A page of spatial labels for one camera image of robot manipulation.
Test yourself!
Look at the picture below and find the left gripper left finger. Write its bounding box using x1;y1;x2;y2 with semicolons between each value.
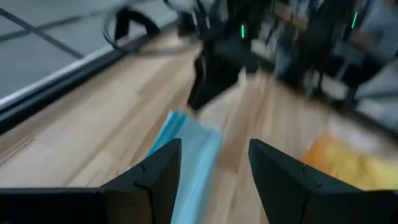
0;139;183;224

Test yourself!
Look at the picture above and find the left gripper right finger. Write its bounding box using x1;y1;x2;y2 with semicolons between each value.
248;139;398;224

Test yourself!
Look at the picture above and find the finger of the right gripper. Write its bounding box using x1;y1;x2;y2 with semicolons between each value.
216;62;249;96
187;55;218;111

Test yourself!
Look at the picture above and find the orange translucent plastic bin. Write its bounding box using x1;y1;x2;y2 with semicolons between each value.
300;133;398;191

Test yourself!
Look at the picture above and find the large yellow microfiber towel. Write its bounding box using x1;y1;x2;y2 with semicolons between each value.
326;146;398;191

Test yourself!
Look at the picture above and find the blue microfiber towel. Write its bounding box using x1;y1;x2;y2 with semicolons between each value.
146;109;224;224

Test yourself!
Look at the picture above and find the grey office chair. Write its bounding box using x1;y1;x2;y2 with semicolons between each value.
320;43;368;100

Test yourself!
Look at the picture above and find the person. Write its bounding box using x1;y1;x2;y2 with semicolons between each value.
351;0;398;63

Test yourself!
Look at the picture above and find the black clamp handle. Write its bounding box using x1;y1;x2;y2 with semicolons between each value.
114;7;161;41

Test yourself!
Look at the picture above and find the black aluminium table frame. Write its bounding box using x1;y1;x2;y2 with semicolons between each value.
0;18;181;136

